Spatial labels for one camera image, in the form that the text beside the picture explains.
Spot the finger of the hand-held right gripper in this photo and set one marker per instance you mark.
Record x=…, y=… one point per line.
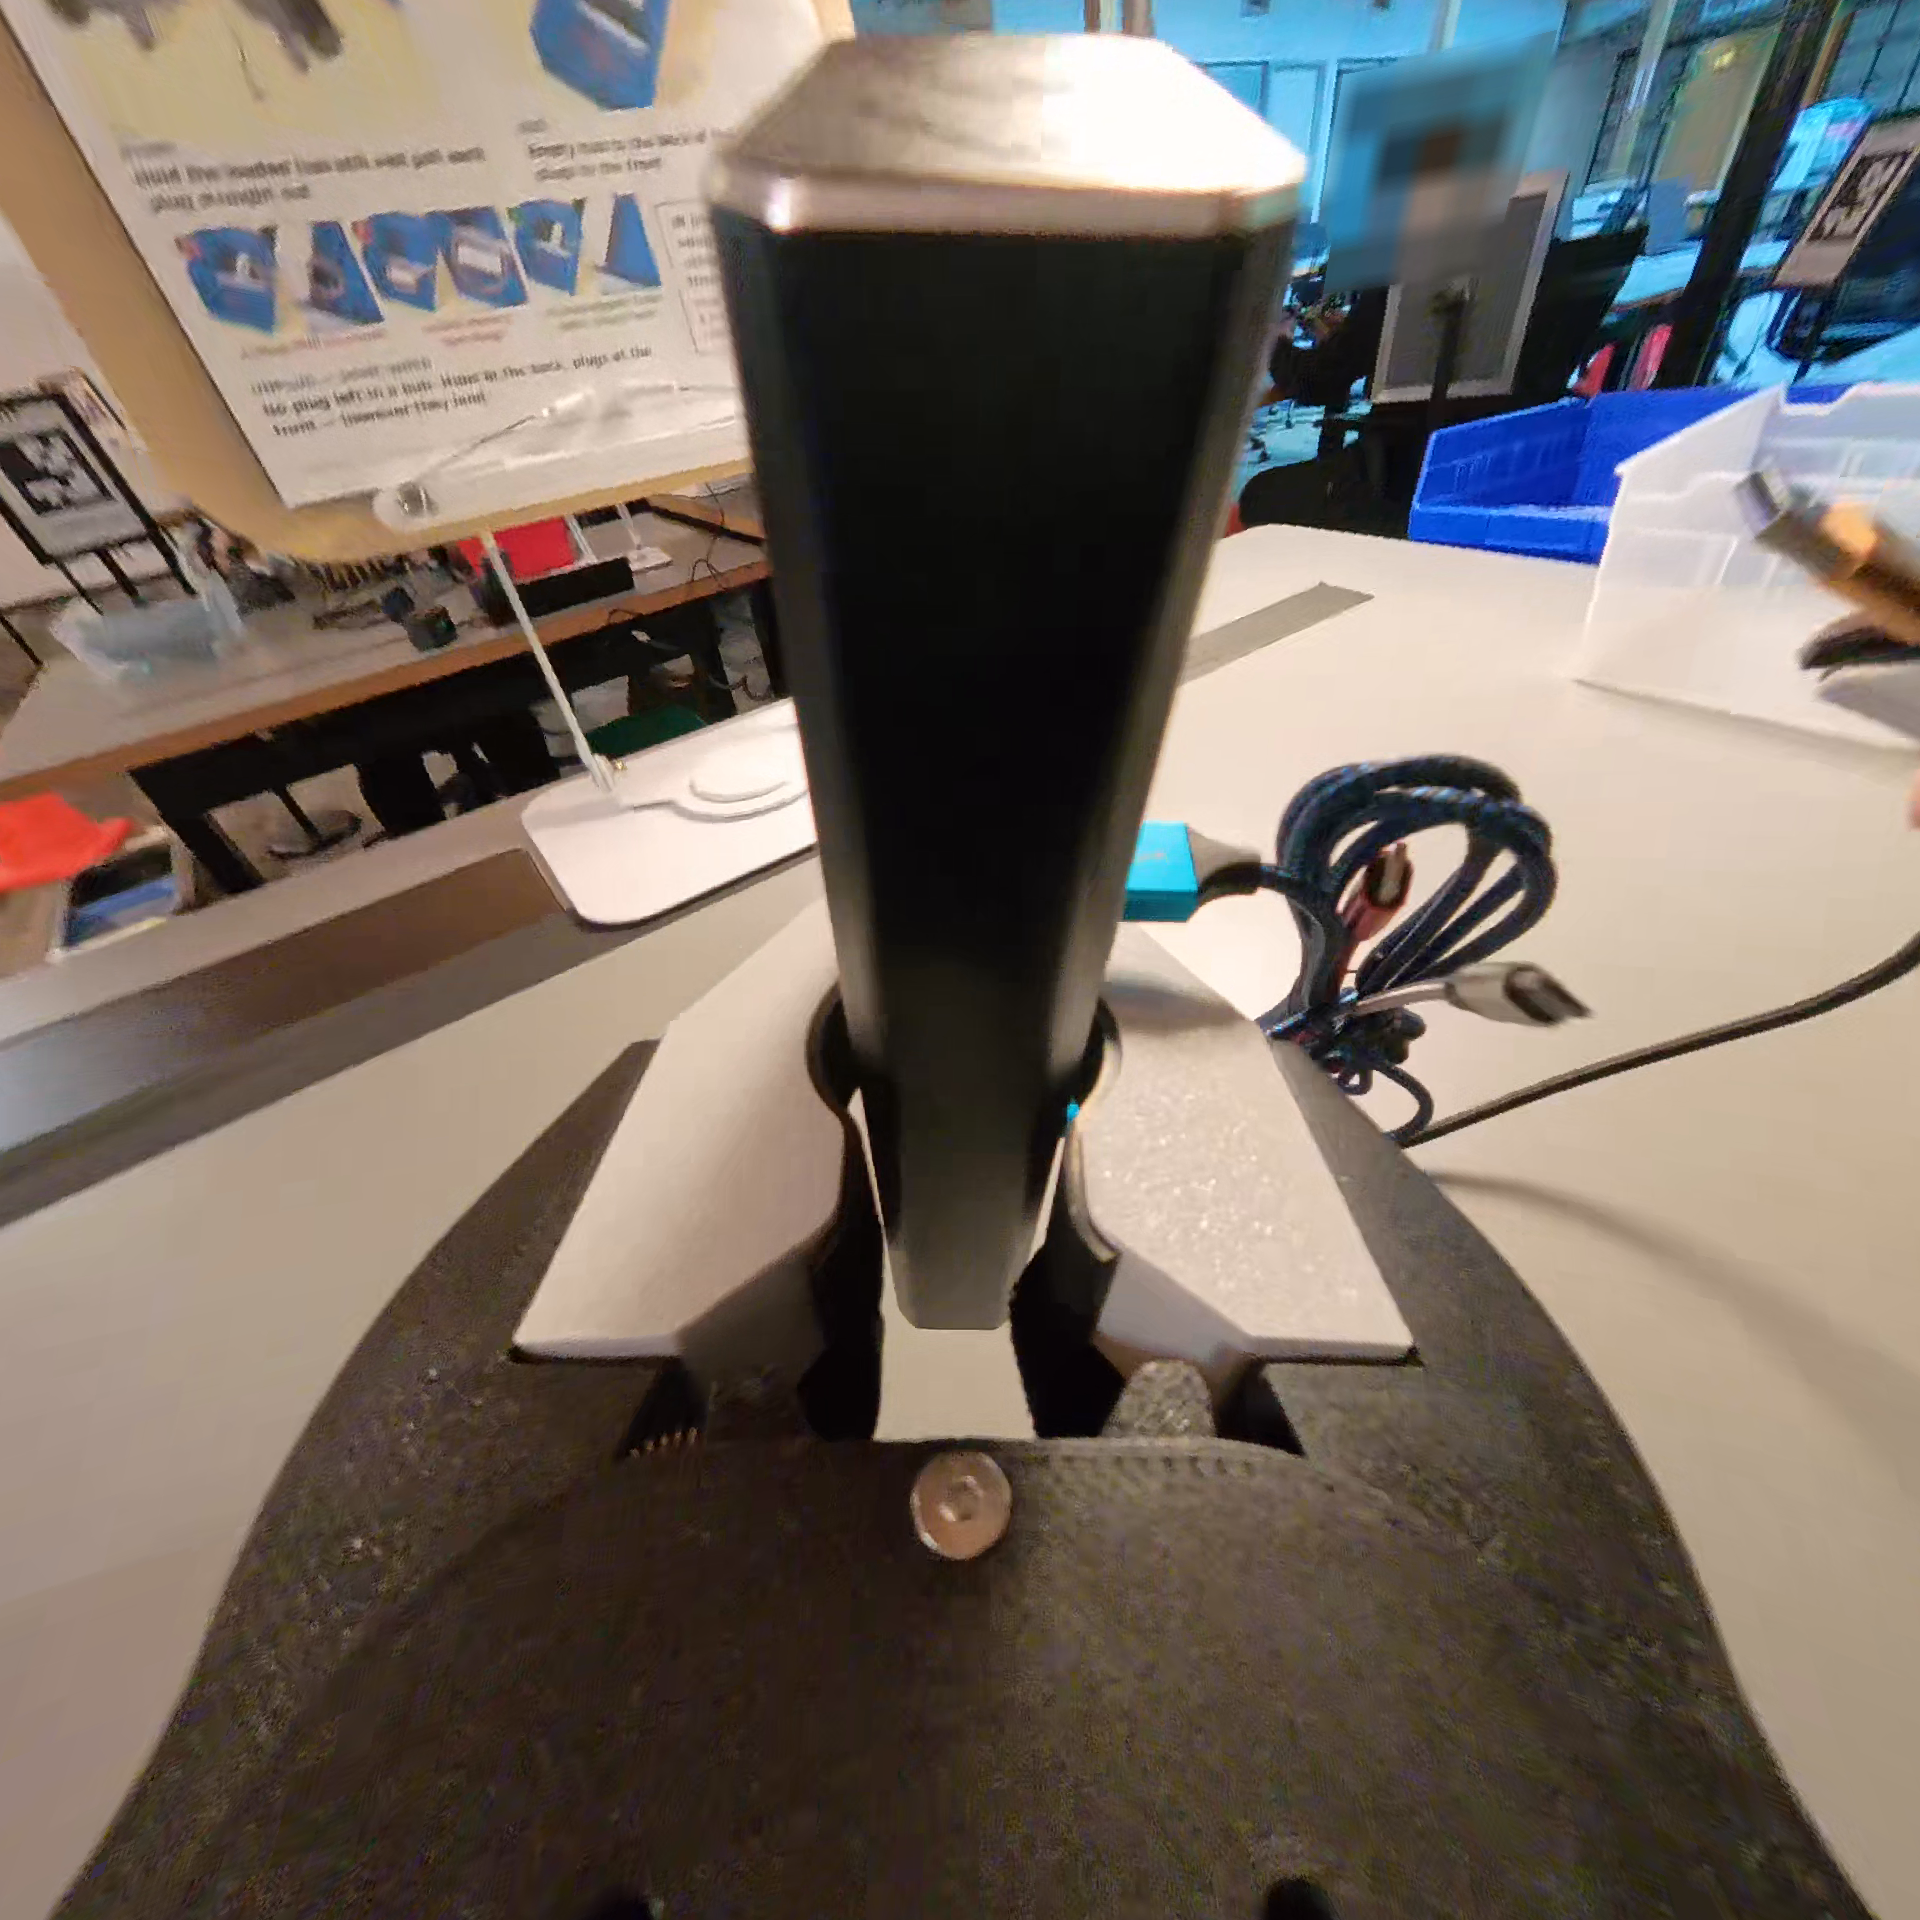
x=1884, y=666

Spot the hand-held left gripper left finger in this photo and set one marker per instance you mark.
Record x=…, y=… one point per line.
x=690, y=1200

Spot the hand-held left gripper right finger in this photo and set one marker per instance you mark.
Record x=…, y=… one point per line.
x=1229, y=1200

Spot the clear plastic organizer box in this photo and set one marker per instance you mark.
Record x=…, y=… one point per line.
x=1680, y=600

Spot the large blue plastic bin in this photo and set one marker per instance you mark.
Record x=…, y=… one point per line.
x=1500, y=505

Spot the long black usb hub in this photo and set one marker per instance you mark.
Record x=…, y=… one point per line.
x=989, y=676

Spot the black white marker sign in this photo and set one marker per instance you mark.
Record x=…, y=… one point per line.
x=66, y=473
x=1862, y=205

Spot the computer monitor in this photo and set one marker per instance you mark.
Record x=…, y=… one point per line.
x=1479, y=345

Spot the wooden instruction sign board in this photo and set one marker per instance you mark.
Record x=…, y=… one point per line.
x=376, y=375

